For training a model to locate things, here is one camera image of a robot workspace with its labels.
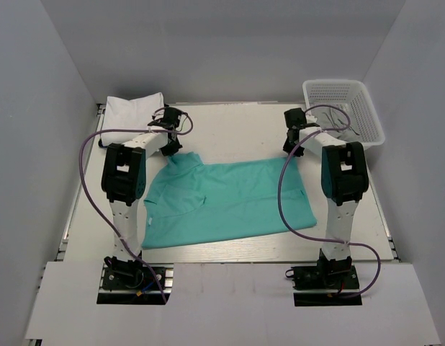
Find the teal t-shirt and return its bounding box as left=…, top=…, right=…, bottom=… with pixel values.
left=142, top=152, right=317, bottom=249

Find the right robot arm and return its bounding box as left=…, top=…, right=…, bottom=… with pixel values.
left=277, top=106, right=369, bottom=288

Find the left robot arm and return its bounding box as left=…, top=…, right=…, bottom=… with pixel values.
left=101, top=107, right=186, bottom=261

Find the grey t-shirt in basket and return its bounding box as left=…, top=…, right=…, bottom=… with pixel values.
left=310, top=105, right=361, bottom=142

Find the folded white t-shirt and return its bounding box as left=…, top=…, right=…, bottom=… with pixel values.
left=102, top=92, right=164, bottom=130

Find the white plastic basket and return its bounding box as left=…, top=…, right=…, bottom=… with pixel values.
left=302, top=79, right=385, bottom=148

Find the folded dark t-shirt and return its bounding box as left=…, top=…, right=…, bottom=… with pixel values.
left=98, top=139, right=107, bottom=148

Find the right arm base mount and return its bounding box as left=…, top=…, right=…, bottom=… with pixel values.
left=285, top=265, right=362, bottom=307

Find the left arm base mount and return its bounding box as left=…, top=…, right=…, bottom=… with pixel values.
left=96, top=265, right=173, bottom=306

